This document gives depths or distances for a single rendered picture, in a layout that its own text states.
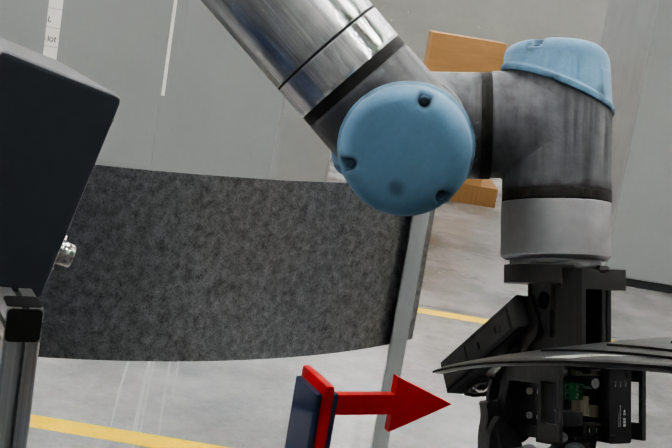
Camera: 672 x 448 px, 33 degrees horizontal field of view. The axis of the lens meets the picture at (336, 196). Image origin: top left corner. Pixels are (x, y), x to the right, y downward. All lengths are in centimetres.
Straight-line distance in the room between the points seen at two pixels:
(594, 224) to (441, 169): 18
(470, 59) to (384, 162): 798
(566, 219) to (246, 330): 176
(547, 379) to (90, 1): 605
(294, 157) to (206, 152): 184
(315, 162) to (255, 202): 245
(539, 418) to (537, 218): 13
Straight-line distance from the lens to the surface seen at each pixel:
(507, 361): 50
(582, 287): 75
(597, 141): 78
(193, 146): 663
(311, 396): 45
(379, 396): 47
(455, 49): 858
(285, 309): 251
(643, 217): 674
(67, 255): 105
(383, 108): 62
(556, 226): 77
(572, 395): 76
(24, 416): 100
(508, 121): 77
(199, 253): 238
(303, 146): 483
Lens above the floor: 134
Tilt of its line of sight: 10 degrees down
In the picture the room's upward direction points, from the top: 9 degrees clockwise
